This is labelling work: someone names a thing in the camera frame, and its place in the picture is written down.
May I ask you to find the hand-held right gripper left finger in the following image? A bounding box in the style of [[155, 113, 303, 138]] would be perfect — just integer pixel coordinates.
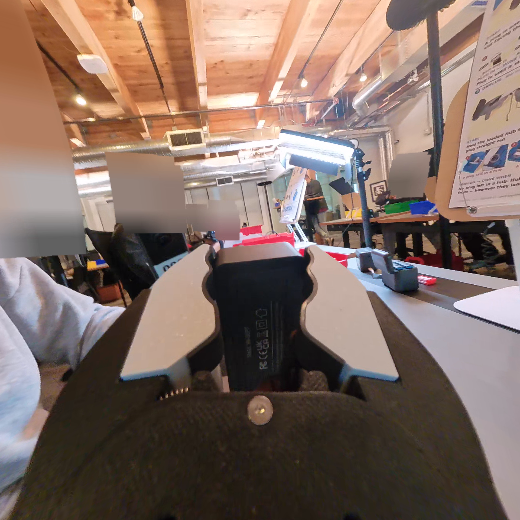
[[120, 243, 225, 391]]

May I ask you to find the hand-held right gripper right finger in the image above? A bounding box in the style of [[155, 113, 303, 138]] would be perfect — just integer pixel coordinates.
[[298, 245, 400, 391]]

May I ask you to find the black usb hub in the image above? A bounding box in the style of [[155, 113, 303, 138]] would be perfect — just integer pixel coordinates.
[[213, 244, 314, 392]]

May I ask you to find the person's left forearm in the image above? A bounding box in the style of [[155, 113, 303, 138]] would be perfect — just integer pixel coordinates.
[[0, 257, 126, 494]]

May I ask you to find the grey label printer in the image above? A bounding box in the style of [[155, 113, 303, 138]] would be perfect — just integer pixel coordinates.
[[371, 249, 420, 293]]

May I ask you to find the small grey device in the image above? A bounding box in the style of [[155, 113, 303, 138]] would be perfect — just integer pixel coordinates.
[[355, 247, 376, 274]]

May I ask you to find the black tape strip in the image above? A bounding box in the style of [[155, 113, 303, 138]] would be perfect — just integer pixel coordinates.
[[357, 270, 496, 314]]

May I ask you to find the wooden office desk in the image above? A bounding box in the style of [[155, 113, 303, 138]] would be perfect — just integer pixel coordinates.
[[320, 212, 441, 261]]

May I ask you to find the white ceiling vent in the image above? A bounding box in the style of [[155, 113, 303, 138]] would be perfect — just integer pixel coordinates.
[[164, 128, 208, 152]]

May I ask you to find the black light stand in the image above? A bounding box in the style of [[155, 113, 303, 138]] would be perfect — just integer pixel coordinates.
[[350, 140, 376, 249]]

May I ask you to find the green storage bin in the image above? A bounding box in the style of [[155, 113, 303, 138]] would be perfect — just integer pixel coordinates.
[[384, 199, 419, 215]]

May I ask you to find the white printed banner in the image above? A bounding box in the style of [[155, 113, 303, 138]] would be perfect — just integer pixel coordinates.
[[279, 166, 308, 225]]

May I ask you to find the white document stand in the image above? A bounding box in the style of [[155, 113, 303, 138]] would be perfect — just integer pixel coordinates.
[[454, 205, 520, 334]]

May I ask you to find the white led light panel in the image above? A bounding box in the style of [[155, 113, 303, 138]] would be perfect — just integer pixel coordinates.
[[277, 129, 357, 166]]

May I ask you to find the instruction sheet on stand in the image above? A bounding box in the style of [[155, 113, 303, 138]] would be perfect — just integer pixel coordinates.
[[435, 79, 520, 223]]

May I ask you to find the white ceiling access point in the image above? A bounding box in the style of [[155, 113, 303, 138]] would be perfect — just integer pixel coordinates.
[[76, 54, 109, 75]]

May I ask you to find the black disc-topped pole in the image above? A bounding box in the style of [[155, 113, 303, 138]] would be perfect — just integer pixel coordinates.
[[385, 0, 453, 271]]

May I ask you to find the instruction poster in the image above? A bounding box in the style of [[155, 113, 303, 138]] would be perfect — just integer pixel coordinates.
[[449, 0, 520, 218]]

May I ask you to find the silver air duct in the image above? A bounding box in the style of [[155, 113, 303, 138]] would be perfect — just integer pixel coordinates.
[[72, 132, 281, 171], [351, 73, 407, 116]]

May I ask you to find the grey coiled cable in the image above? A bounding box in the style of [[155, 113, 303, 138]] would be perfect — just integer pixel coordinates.
[[481, 221, 505, 265]]

